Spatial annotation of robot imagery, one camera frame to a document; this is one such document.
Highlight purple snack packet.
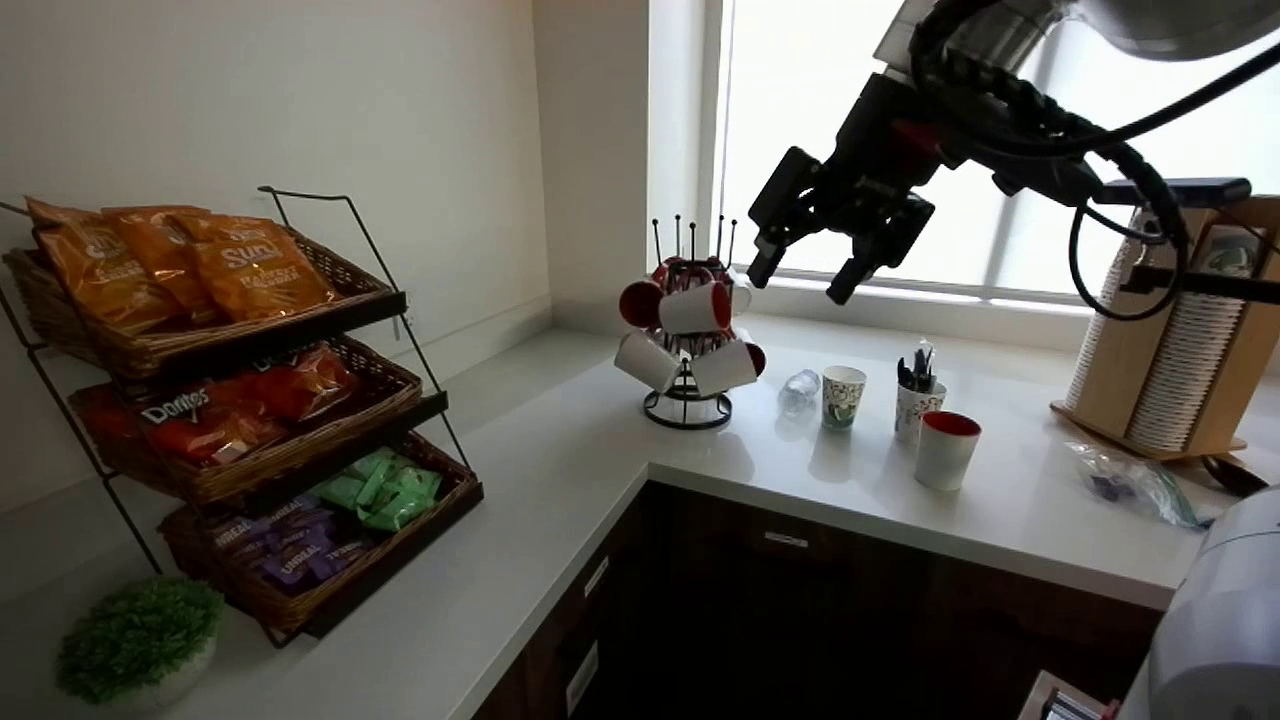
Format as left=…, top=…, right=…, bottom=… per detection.
left=214, top=499, right=336, bottom=561
left=254, top=532, right=360, bottom=597

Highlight black plastic utensils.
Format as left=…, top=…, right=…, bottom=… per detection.
left=895, top=337, right=939, bottom=394

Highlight small patterned paper cup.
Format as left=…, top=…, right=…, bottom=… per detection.
left=819, top=362, right=872, bottom=430

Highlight black wire mug rack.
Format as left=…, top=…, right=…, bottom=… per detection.
left=641, top=210, right=742, bottom=430

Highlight wicker basket with red bags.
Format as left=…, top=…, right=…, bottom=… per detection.
left=70, top=337, right=450, bottom=508

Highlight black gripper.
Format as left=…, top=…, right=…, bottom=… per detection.
left=742, top=70, right=952, bottom=309

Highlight green snack packet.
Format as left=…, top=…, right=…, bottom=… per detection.
left=316, top=446, right=405, bottom=518
left=354, top=463, right=442, bottom=535

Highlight red Doritos chips bag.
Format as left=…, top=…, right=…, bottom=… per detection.
left=132, top=374, right=290, bottom=473

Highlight wicker basket with small packets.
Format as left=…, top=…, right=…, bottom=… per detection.
left=156, top=434, right=486, bottom=639

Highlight large patterned paper cup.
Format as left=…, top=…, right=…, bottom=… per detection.
left=893, top=374, right=952, bottom=446

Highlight wicker basket with orange bags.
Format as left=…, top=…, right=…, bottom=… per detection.
left=5, top=223, right=413, bottom=387

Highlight small pale rimmed box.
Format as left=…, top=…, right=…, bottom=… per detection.
left=1016, top=666, right=1119, bottom=720

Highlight orange chips bag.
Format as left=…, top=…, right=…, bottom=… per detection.
left=103, top=202, right=224, bottom=328
left=174, top=210, right=336, bottom=325
left=22, top=196, right=182, bottom=337

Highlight red printed mug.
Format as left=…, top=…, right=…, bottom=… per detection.
left=660, top=250, right=735, bottom=293

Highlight dark wood cabinet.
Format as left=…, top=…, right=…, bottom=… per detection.
left=471, top=474, right=1170, bottom=720

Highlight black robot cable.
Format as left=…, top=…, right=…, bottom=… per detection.
left=902, top=0, right=1280, bottom=328

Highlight clear plastic bag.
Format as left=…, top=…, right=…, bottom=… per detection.
left=1071, top=442, right=1213, bottom=532

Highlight black wire shelf frame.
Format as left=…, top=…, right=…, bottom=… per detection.
left=0, top=180, right=471, bottom=651

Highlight clear plastic cup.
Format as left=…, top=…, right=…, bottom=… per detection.
left=777, top=368, right=825, bottom=412

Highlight white mug red interior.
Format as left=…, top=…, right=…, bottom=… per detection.
left=616, top=275, right=672, bottom=337
left=690, top=333, right=770, bottom=399
left=910, top=407, right=985, bottom=494
left=656, top=275, right=740, bottom=338
left=612, top=328, right=679, bottom=394

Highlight white stacked cups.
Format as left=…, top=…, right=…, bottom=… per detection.
left=1133, top=223, right=1258, bottom=451

